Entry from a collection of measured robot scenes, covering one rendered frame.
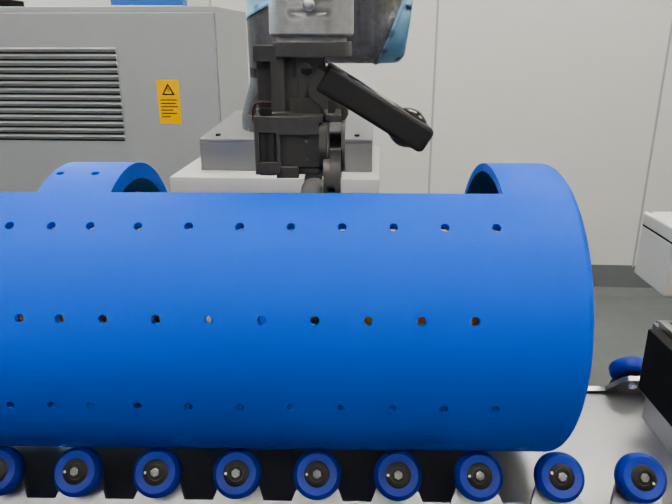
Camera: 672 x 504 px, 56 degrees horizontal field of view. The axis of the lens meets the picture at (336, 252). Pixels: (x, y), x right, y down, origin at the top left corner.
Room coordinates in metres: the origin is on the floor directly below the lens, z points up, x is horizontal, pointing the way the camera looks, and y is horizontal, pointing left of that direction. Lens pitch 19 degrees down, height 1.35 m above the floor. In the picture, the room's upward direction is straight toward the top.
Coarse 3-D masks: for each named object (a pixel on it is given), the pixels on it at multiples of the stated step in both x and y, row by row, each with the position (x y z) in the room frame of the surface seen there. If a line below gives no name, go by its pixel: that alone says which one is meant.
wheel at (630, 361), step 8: (616, 360) 0.68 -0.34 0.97; (624, 360) 0.68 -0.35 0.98; (632, 360) 0.67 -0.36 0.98; (640, 360) 0.67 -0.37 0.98; (608, 368) 0.69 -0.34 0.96; (616, 368) 0.68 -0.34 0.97; (624, 368) 0.67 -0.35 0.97; (632, 368) 0.67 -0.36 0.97; (640, 368) 0.67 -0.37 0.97; (616, 376) 0.68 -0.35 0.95; (624, 376) 0.68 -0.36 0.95
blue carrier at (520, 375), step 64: (0, 192) 0.53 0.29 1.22; (64, 192) 0.53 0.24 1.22; (128, 192) 0.53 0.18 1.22; (512, 192) 0.53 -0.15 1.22; (0, 256) 0.48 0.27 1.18; (64, 256) 0.48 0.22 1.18; (128, 256) 0.48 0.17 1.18; (192, 256) 0.48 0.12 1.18; (256, 256) 0.48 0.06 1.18; (320, 256) 0.48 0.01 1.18; (384, 256) 0.48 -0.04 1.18; (448, 256) 0.48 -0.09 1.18; (512, 256) 0.48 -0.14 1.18; (576, 256) 0.48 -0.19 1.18; (0, 320) 0.46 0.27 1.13; (64, 320) 0.46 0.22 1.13; (128, 320) 0.46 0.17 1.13; (192, 320) 0.46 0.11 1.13; (256, 320) 0.45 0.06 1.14; (320, 320) 0.45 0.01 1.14; (384, 320) 0.45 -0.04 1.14; (448, 320) 0.45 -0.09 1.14; (512, 320) 0.45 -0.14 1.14; (576, 320) 0.45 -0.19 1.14; (0, 384) 0.45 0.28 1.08; (64, 384) 0.45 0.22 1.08; (128, 384) 0.45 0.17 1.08; (192, 384) 0.45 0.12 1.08; (256, 384) 0.45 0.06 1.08; (320, 384) 0.45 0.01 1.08; (384, 384) 0.45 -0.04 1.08; (448, 384) 0.45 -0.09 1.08; (512, 384) 0.45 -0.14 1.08; (576, 384) 0.44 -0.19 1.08; (256, 448) 0.50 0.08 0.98; (320, 448) 0.49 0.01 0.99; (384, 448) 0.49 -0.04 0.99; (448, 448) 0.49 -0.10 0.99; (512, 448) 0.48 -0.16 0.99
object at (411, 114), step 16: (336, 80) 0.57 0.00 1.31; (352, 80) 0.57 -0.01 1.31; (336, 96) 0.57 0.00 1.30; (352, 96) 0.57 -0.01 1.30; (368, 96) 0.57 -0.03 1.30; (384, 96) 0.61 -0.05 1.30; (368, 112) 0.57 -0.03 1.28; (384, 112) 0.57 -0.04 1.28; (400, 112) 0.57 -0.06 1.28; (416, 112) 0.59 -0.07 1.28; (384, 128) 0.57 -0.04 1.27; (400, 128) 0.57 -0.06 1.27; (416, 128) 0.58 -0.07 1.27; (400, 144) 0.59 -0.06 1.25; (416, 144) 0.58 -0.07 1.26
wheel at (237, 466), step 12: (228, 456) 0.49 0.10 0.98; (240, 456) 0.49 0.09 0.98; (252, 456) 0.49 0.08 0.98; (216, 468) 0.49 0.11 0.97; (228, 468) 0.49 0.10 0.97; (240, 468) 0.49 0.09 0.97; (252, 468) 0.49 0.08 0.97; (216, 480) 0.48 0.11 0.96; (228, 480) 0.48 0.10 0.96; (240, 480) 0.48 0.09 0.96; (252, 480) 0.48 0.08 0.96; (228, 492) 0.47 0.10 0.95; (240, 492) 0.47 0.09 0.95; (252, 492) 0.48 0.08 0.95
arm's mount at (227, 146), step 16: (240, 112) 1.23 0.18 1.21; (352, 112) 1.22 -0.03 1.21; (224, 128) 1.07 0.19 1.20; (240, 128) 1.07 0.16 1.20; (352, 128) 1.06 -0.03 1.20; (368, 128) 1.06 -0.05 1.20; (208, 144) 0.99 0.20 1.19; (224, 144) 0.98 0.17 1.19; (240, 144) 0.98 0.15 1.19; (352, 144) 0.97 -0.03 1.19; (368, 144) 0.97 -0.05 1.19; (208, 160) 0.99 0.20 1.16; (224, 160) 0.98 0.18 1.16; (240, 160) 0.98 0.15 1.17; (352, 160) 0.97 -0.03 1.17; (368, 160) 0.97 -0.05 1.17
